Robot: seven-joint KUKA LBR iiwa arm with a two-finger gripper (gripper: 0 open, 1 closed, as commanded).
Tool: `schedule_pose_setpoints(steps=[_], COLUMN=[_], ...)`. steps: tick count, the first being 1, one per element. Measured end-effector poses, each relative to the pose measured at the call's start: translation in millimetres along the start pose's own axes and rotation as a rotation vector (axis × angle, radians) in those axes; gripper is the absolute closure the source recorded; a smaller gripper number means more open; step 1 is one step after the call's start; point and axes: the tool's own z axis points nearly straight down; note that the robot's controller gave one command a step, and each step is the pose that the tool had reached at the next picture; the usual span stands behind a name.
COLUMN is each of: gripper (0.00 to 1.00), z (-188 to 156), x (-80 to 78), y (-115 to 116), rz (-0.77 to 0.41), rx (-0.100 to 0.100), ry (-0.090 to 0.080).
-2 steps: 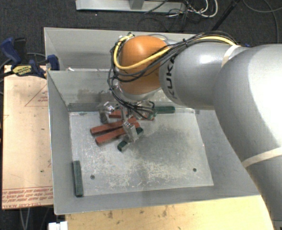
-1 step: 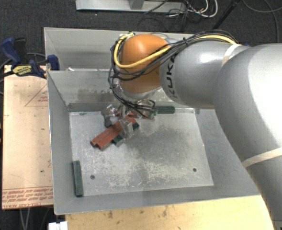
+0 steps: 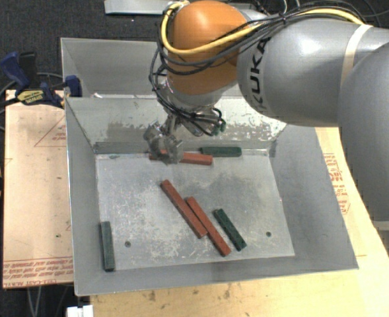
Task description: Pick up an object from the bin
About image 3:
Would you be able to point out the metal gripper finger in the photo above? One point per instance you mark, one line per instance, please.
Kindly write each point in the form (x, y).
(173, 150)
(153, 139)

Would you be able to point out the red-brown block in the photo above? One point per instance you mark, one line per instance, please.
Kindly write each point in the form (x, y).
(197, 158)
(209, 226)
(183, 208)

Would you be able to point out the dark green flat block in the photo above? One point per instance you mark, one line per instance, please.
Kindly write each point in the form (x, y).
(221, 151)
(230, 230)
(107, 246)

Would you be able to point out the grey metal bin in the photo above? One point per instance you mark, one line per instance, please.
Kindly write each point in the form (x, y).
(141, 210)

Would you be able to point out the brown cardboard board red print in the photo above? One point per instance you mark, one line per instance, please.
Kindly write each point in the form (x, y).
(35, 193)

